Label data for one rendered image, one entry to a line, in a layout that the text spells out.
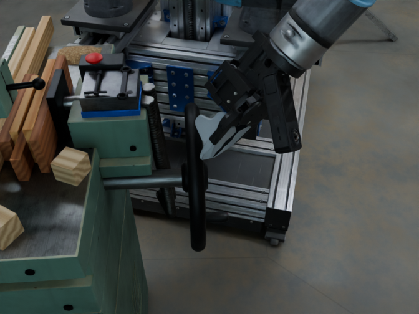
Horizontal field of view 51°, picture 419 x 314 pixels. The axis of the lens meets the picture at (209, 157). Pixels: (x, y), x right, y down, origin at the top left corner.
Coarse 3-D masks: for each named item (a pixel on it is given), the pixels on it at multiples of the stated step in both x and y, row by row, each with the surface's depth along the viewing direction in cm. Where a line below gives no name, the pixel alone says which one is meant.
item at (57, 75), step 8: (56, 72) 79; (56, 80) 77; (64, 80) 80; (56, 88) 75; (64, 88) 80; (48, 96) 74; (56, 96) 75; (64, 96) 79; (72, 96) 79; (48, 104) 74; (56, 104) 75; (64, 104) 79; (56, 112) 76; (64, 112) 79; (56, 120) 77; (64, 120) 79; (56, 128) 78; (64, 128) 79; (64, 136) 80
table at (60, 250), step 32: (96, 160) 78; (128, 160) 80; (0, 192) 71; (32, 192) 71; (64, 192) 71; (96, 192) 77; (32, 224) 66; (64, 224) 66; (0, 256) 62; (32, 256) 62; (64, 256) 62
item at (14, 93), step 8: (0, 64) 67; (0, 72) 66; (8, 72) 69; (0, 80) 66; (8, 80) 69; (0, 88) 66; (0, 96) 66; (8, 96) 69; (16, 96) 72; (0, 104) 67; (8, 104) 69; (0, 112) 68; (8, 112) 69
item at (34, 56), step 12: (48, 24) 105; (36, 36) 100; (48, 36) 104; (36, 48) 96; (24, 60) 92; (36, 60) 95; (24, 72) 89; (36, 72) 95; (0, 132) 75; (0, 156) 74; (0, 168) 74
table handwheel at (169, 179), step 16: (192, 112) 77; (192, 128) 74; (192, 144) 73; (192, 160) 72; (128, 176) 83; (144, 176) 84; (160, 176) 84; (176, 176) 84; (192, 176) 71; (192, 192) 72; (192, 208) 72; (192, 224) 74; (192, 240) 77
